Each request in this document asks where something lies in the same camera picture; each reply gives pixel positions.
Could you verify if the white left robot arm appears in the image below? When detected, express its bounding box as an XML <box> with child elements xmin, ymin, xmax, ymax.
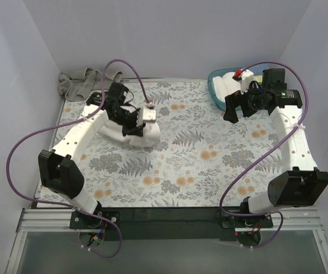
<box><xmin>38</xmin><ymin>83</ymin><xmax>144</xmax><ymax>228</ymax></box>

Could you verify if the aluminium frame rail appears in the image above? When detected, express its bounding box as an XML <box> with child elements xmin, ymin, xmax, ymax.
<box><xmin>6</xmin><ymin>207</ymin><xmax>328</xmax><ymax>273</ymax></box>

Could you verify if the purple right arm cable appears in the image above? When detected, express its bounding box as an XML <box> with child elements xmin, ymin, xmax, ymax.
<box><xmin>219</xmin><ymin>61</ymin><xmax>309</xmax><ymax>249</ymax></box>

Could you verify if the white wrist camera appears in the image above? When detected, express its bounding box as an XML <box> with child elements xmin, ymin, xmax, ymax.
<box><xmin>137</xmin><ymin>106</ymin><xmax>156</xmax><ymax>126</ymax></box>
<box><xmin>232</xmin><ymin>69</ymin><xmax>254</xmax><ymax>95</ymax></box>

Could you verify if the crumpled grey towel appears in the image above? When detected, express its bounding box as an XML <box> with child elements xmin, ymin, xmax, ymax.
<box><xmin>58</xmin><ymin>67</ymin><xmax>123</xmax><ymax>102</ymax></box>

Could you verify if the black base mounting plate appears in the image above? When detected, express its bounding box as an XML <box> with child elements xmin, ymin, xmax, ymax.
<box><xmin>69</xmin><ymin>207</ymin><xmax>273</xmax><ymax>241</ymax></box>

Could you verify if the white towel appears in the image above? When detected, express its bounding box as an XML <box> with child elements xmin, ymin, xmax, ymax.
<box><xmin>222</xmin><ymin>71</ymin><xmax>241</xmax><ymax>95</ymax></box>
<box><xmin>99</xmin><ymin>105</ymin><xmax>160</xmax><ymax>148</ymax></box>
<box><xmin>212</xmin><ymin>76</ymin><xmax>228</xmax><ymax>101</ymax></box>

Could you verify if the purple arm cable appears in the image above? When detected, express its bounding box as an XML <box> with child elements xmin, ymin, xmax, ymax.
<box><xmin>6</xmin><ymin>59</ymin><xmax>151</xmax><ymax>259</ymax></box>
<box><xmin>219</xmin><ymin>61</ymin><xmax>309</xmax><ymax>249</ymax></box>

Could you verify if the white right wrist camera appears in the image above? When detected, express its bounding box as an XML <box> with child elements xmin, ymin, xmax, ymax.
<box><xmin>232</xmin><ymin>69</ymin><xmax>254</xmax><ymax>95</ymax></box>

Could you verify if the teal plastic basket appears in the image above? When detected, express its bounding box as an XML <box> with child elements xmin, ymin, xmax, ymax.
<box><xmin>207</xmin><ymin>68</ymin><xmax>270</xmax><ymax>111</ymax></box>

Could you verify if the floral patterned table mat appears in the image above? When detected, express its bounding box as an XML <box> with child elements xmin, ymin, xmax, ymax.
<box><xmin>35</xmin><ymin>80</ymin><xmax>301</xmax><ymax>208</ymax></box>

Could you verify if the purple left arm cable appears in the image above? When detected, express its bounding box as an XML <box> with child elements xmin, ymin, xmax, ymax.
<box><xmin>6</xmin><ymin>59</ymin><xmax>151</xmax><ymax>259</ymax></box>

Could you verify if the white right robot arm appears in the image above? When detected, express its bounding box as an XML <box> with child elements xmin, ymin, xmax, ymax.
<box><xmin>224</xmin><ymin>68</ymin><xmax>328</xmax><ymax>227</ymax></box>

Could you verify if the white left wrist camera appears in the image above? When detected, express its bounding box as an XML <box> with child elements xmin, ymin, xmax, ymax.
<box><xmin>137</xmin><ymin>106</ymin><xmax>156</xmax><ymax>126</ymax></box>

